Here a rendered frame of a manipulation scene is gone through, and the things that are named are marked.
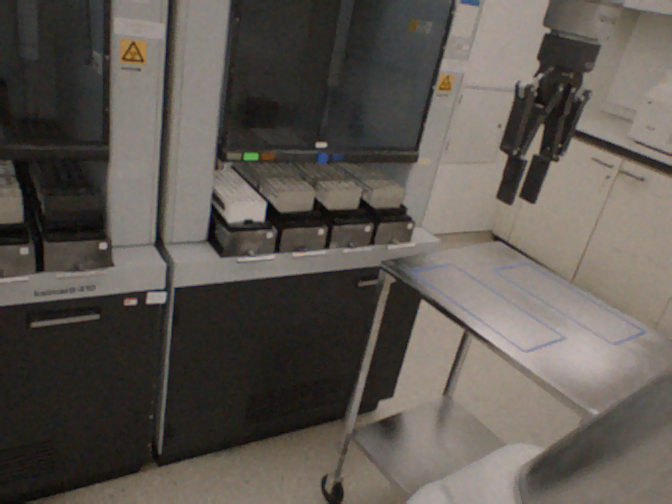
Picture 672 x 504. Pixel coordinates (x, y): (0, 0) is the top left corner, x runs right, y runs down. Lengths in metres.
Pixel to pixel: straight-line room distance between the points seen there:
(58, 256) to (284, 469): 1.00
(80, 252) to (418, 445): 1.03
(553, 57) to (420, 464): 1.17
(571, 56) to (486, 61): 2.58
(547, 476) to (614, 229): 2.88
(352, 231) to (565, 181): 2.15
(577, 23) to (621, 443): 0.52
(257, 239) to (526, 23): 2.40
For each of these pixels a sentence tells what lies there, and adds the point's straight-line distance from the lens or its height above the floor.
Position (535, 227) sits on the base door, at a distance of 3.77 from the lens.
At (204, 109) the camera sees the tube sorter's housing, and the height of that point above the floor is 1.08.
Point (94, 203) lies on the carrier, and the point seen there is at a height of 0.86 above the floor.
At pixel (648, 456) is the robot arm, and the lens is 0.56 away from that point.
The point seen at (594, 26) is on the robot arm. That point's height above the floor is 1.42.
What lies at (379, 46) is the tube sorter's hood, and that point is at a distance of 1.61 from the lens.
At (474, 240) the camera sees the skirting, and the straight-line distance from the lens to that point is 3.94.
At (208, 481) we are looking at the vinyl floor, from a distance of 1.94.
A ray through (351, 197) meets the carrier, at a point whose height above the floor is 0.86.
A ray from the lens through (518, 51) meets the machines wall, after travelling 3.59.
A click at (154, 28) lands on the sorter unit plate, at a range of 1.38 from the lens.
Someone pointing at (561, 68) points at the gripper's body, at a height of 1.36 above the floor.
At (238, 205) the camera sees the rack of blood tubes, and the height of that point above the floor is 0.86.
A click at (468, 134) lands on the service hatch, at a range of 3.51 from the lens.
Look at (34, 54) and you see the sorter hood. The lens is 1.34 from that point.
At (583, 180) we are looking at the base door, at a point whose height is 0.63.
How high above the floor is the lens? 1.43
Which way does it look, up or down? 26 degrees down
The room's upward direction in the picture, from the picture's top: 12 degrees clockwise
